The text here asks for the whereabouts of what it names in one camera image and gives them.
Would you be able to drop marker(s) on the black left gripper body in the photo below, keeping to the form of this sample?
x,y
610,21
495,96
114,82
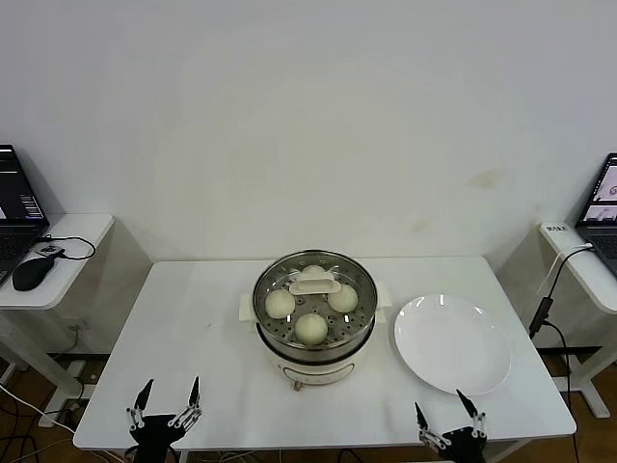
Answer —
x,y
156,434

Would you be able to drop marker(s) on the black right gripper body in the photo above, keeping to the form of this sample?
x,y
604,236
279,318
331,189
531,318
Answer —
x,y
467,448

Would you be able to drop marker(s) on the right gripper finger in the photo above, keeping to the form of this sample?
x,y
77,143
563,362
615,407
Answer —
x,y
466,402
421,417

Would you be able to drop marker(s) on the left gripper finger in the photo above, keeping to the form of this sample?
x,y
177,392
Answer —
x,y
147,393
195,393

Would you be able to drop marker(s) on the white steamed baozi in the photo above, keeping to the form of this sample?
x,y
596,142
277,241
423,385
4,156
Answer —
x,y
344,300
313,271
311,329
280,305

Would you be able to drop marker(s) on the stainless steel steamer basket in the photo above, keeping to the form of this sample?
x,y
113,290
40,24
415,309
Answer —
x,y
313,353

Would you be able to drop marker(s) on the white round plate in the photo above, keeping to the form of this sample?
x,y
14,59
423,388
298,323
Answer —
x,y
448,347

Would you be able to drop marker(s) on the white floor power strip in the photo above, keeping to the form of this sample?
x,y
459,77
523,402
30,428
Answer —
x,y
50,420

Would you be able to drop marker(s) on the white electric cooker base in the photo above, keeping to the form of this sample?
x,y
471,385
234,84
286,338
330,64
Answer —
x,y
313,373

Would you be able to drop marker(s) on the black computer mouse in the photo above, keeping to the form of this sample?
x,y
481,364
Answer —
x,y
31,275

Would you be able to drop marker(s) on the white side desk with label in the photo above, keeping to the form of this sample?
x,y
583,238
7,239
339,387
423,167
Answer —
x,y
593,289

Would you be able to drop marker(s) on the small grey usb hub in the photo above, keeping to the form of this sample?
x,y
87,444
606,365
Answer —
x,y
48,251

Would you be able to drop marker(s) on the white side desk with mouse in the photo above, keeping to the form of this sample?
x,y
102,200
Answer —
x,y
77,229

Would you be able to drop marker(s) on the small white desk label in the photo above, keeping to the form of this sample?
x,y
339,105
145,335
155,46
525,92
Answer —
x,y
555,229

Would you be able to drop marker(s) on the black laptop with dark screen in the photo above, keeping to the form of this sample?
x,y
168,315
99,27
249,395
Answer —
x,y
14,202

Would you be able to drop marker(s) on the grey laptop with light screen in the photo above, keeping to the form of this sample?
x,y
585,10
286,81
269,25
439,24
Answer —
x,y
602,202

